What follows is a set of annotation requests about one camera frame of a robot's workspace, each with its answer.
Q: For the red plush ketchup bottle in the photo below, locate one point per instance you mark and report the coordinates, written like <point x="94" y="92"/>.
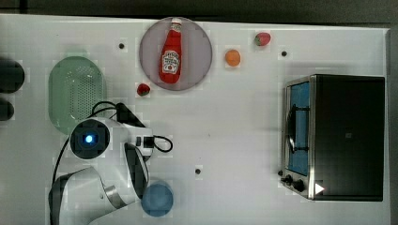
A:
<point x="171" y="54"/>

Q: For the green oval colander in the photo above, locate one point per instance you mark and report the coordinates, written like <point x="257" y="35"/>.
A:
<point x="76" y="84"/>

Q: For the large black pot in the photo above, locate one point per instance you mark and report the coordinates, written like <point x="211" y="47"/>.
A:
<point x="11" y="76"/>

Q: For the small red toy strawberry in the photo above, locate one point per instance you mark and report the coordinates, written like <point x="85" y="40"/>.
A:
<point x="143" y="90"/>

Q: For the red green toy strawberry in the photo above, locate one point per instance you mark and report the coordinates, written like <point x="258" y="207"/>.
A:
<point x="262" y="39"/>

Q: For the small black pot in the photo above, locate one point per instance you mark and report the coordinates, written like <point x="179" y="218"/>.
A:
<point x="6" y="110"/>

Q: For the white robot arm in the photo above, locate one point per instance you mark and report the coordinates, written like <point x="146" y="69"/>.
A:
<point x="114" y="172"/>

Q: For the blue mug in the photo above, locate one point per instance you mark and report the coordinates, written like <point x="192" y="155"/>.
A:
<point x="158" y="199"/>

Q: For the silver black toaster oven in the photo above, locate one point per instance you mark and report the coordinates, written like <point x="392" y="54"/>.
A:
<point x="334" y="137"/>

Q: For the grey round plate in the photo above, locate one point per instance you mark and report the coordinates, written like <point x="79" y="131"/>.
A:
<point x="196" y="53"/>

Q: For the orange toy fruit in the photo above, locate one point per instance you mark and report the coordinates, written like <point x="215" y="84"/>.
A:
<point x="232" y="58"/>

